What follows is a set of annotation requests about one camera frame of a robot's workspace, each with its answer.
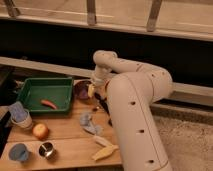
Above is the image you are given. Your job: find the yellow brush with black handle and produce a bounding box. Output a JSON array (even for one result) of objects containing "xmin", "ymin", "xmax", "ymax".
[{"xmin": 87, "ymin": 84, "xmax": 109, "ymax": 113}]

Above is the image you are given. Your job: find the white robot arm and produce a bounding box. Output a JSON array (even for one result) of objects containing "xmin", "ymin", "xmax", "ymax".
[{"xmin": 92, "ymin": 50, "xmax": 173, "ymax": 171}]

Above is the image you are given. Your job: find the blue crumpled cloth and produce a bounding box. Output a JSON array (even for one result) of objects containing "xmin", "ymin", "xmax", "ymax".
[{"xmin": 79, "ymin": 112, "xmax": 103, "ymax": 135}]

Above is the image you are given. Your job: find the cream white vegetable piece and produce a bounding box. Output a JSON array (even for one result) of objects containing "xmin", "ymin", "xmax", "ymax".
[{"xmin": 93, "ymin": 135, "xmax": 113, "ymax": 147}]

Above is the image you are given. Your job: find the orange carrot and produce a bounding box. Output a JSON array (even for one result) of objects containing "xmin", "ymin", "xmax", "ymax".
[{"xmin": 40, "ymin": 99, "xmax": 57, "ymax": 110}]

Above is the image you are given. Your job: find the green plastic tray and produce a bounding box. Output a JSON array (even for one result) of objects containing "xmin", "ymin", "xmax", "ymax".
[{"xmin": 17, "ymin": 77, "xmax": 73, "ymax": 115}]

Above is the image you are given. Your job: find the yellow banana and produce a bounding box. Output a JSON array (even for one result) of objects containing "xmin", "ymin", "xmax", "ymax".
[{"xmin": 92, "ymin": 145, "xmax": 118, "ymax": 161}]

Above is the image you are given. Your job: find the red yellow apple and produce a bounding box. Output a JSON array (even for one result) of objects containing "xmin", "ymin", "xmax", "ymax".
[{"xmin": 32, "ymin": 123, "xmax": 49, "ymax": 140}]

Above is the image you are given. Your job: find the small metal cup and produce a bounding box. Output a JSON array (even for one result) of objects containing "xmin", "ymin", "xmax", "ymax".
[{"xmin": 39, "ymin": 142, "xmax": 55, "ymax": 159}]

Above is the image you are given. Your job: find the white cup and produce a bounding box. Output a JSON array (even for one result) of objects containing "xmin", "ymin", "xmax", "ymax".
[{"xmin": 11, "ymin": 110, "xmax": 33, "ymax": 130}]

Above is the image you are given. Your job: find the blue cloth in cup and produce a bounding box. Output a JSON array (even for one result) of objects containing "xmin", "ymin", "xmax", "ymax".
[{"xmin": 8, "ymin": 101, "xmax": 28, "ymax": 122}]

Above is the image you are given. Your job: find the blue plastic cup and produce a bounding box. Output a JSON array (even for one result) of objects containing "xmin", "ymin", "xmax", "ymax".
[{"xmin": 8, "ymin": 143, "xmax": 30, "ymax": 162}]

